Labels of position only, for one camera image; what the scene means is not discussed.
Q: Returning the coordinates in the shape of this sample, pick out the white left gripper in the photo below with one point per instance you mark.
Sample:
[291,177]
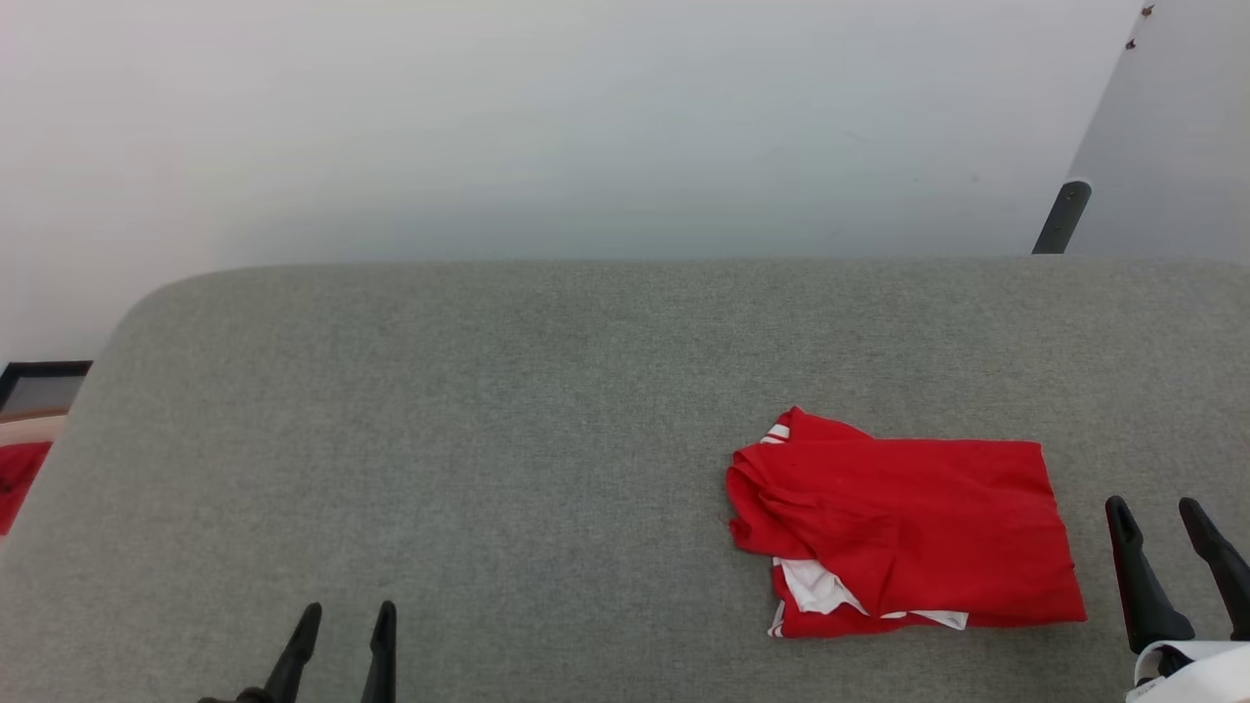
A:
[239,697]

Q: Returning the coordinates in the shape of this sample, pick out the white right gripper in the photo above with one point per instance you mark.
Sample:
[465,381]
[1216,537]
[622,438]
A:
[1201,674]

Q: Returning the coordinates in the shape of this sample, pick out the red and white shirt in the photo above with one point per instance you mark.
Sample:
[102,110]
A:
[908,527]

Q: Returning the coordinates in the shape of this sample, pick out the red cloth pile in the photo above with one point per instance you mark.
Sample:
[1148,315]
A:
[18,478]

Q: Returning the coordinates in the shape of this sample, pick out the black metal leg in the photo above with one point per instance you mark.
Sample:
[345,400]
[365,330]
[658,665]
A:
[1062,217]

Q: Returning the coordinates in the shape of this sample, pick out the beige wooden edge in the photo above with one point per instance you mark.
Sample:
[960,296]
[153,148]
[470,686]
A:
[29,428]

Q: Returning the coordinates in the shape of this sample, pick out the light grey board panel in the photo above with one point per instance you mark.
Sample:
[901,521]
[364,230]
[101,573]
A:
[1172,127]

